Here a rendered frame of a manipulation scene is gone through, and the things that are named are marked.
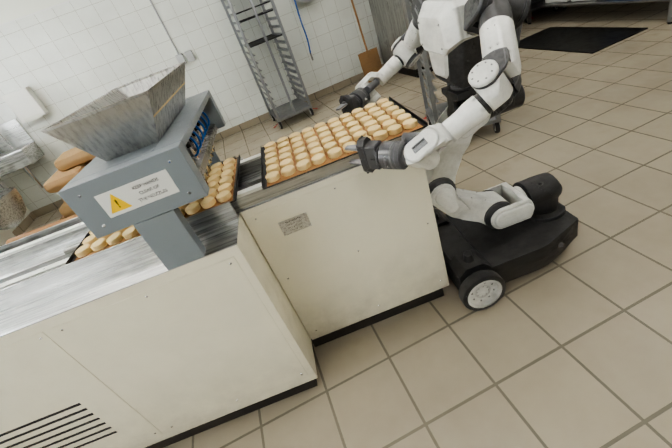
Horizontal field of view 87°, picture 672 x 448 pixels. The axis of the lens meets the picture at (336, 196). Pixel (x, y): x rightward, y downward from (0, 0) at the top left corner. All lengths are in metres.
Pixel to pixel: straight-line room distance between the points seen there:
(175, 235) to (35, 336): 0.56
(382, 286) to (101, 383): 1.10
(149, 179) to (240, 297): 0.49
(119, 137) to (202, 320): 0.64
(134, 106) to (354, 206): 0.77
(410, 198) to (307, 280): 0.53
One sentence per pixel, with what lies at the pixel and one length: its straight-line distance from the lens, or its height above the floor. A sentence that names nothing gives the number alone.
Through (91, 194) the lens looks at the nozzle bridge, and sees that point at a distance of 1.12.
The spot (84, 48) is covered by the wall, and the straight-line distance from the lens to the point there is 5.44.
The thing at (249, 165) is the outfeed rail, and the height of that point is 0.88.
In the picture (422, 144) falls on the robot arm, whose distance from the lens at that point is 1.01.
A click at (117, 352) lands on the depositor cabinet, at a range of 1.49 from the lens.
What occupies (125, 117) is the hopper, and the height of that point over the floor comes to 1.28.
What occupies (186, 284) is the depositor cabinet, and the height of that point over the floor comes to 0.77.
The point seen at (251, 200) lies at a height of 0.86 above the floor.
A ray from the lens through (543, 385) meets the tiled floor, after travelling 1.61.
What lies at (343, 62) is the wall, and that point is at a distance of 5.58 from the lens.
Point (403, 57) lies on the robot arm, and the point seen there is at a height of 1.00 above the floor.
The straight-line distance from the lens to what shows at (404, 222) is 1.44.
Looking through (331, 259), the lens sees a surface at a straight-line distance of 1.45.
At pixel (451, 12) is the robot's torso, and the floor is 1.20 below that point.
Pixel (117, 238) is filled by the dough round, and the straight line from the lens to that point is 1.41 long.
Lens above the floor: 1.41
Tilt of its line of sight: 30 degrees down
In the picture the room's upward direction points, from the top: 21 degrees counter-clockwise
